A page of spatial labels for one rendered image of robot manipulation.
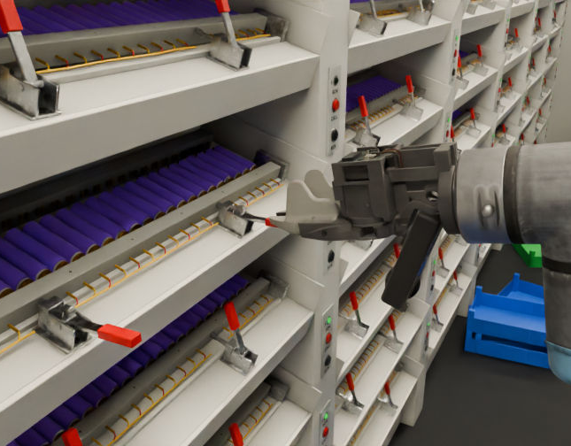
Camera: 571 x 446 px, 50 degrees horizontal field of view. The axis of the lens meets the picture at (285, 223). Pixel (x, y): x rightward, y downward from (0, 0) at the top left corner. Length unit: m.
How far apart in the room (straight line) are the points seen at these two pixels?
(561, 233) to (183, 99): 0.35
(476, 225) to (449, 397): 1.51
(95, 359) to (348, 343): 0.74
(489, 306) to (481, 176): 1.86
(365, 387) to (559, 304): 0.89
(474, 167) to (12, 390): 0.42
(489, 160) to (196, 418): 0.43
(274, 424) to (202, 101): 0.58
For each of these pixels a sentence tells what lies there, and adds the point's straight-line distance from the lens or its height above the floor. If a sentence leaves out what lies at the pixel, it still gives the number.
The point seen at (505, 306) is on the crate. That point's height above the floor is 0.10.
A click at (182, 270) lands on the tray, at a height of 0.94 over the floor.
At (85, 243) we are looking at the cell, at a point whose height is 0.98.
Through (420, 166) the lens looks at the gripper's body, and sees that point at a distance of 0.62.
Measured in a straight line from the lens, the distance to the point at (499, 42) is 2.19.
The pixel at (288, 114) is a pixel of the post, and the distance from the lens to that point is 0.87.
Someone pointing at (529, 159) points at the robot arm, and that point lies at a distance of 0.57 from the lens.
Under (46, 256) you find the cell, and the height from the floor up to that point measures 0.98.
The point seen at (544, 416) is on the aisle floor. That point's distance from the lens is 2.08.
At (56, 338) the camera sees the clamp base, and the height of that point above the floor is 0.94.
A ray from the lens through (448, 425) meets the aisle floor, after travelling 1.96.
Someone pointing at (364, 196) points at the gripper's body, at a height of 1.02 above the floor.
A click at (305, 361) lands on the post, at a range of 1.01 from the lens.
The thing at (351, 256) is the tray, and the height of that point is 0.75.
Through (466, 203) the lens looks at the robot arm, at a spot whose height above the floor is 1.03.
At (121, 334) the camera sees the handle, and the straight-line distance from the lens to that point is 0.50.
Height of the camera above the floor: 1.22
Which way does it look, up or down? 22 degrees down
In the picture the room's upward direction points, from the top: straight up
